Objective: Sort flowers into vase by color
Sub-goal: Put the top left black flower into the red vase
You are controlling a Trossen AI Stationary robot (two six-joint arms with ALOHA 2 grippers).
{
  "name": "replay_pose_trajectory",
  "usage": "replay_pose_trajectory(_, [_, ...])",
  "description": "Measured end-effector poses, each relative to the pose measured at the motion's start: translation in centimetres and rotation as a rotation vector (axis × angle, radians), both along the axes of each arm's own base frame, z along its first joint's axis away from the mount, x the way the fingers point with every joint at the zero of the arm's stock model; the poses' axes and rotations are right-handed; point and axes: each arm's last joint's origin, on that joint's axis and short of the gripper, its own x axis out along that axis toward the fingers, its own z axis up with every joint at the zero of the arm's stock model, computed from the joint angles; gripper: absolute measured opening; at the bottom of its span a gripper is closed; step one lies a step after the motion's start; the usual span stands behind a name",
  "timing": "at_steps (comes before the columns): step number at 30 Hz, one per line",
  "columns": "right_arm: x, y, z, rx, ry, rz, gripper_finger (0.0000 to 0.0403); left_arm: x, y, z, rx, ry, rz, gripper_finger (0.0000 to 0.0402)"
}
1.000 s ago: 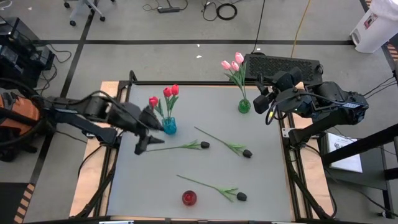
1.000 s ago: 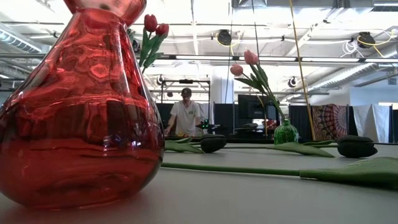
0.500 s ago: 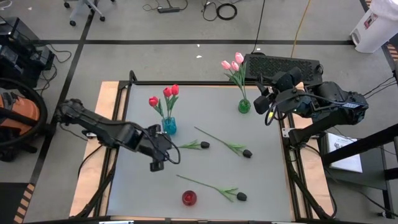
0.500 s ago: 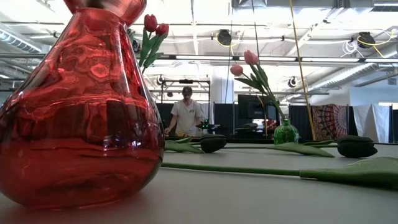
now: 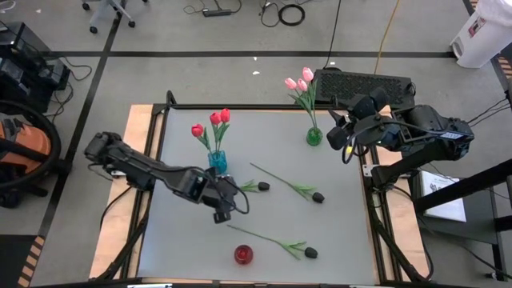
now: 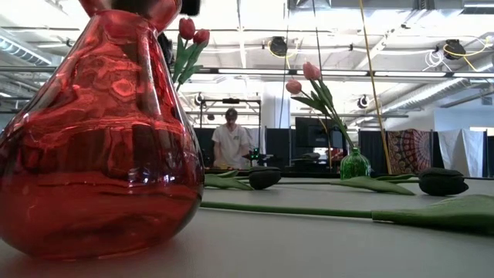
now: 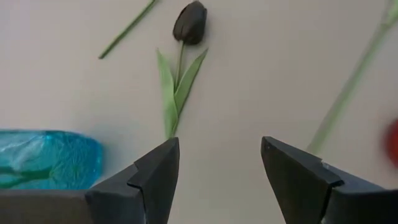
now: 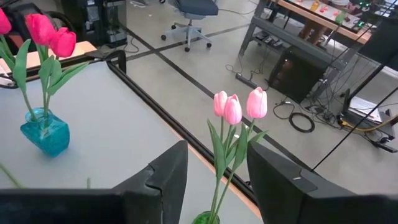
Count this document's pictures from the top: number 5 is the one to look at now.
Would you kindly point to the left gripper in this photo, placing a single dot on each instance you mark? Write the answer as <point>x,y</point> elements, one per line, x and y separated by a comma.
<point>222,192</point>

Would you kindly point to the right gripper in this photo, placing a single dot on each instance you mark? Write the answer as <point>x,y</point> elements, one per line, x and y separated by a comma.
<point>368,128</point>

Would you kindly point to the black artificial tulip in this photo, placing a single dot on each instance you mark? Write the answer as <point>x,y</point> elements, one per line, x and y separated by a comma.
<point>264,186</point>
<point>318,197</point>
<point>310,253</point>

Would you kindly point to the pink artificial tulip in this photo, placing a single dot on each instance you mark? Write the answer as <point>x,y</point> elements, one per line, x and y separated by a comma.
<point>308,74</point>
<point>302,85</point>
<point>290,83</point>

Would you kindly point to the red artificial tulip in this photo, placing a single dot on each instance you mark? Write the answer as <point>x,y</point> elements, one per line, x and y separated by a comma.
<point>197,130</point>
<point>225,115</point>
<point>215,118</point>

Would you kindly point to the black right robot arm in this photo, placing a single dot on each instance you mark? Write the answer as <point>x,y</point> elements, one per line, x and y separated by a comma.
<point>432,136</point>

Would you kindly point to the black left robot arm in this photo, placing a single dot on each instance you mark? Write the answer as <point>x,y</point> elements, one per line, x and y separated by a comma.
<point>140,168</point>

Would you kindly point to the green glass vase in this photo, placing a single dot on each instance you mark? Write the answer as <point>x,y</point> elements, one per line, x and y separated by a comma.
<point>314,137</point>

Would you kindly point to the blue glass vase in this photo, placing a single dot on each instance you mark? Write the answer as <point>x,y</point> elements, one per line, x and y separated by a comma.
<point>218,160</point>

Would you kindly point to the red glass vase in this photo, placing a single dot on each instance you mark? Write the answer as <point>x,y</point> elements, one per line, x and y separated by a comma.
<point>244,254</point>

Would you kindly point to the black mesh computer tower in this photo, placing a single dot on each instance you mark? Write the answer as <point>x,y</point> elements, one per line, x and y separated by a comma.
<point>344,86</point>

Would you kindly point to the grey table mat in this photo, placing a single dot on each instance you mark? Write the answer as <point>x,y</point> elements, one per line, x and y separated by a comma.
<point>208,272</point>

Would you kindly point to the white paper sheet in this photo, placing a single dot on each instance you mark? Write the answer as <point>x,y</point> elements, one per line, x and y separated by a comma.
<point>444,208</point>

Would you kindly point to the black power strip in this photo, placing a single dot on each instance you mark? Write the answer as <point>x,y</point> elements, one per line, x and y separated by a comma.
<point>216,13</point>

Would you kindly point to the white trash bin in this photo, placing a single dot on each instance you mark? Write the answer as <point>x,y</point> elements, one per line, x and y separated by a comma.
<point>480,40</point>

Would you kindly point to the black hazard-striped floor mat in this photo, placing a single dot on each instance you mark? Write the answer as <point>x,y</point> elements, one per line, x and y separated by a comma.
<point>16,260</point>
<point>505,68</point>

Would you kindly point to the orange shop vacuum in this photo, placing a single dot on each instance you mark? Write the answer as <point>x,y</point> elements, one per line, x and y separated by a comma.
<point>28,142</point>

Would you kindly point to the grey office chair base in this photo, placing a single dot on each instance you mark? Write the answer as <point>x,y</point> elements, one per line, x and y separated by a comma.
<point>106,10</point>

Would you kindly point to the black electronics cart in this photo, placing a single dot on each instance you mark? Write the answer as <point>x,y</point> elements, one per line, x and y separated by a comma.
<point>24,60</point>

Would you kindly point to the black table frame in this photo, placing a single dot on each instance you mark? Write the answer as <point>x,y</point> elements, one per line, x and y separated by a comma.
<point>260,106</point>

